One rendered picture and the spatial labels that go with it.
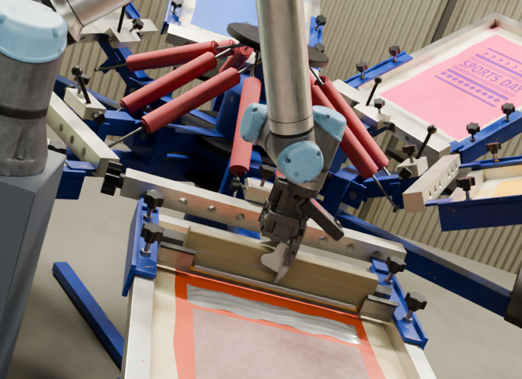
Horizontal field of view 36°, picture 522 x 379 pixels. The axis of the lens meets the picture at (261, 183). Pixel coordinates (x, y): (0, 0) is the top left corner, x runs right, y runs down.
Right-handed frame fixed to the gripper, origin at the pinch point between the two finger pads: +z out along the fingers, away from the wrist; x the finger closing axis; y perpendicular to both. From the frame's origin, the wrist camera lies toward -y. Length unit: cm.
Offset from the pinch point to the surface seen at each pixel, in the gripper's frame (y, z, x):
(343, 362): -12.6, 5.4, 18.7
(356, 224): -35, 8, -62
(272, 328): 1.0, 5.4, 12.5
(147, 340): 26.1, 2.0, 31.9
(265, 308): 2.0, 4.9, 6.8
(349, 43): -85, -4, -319
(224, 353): 11.5, 5.4, 25.1
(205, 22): 15, -17, -160
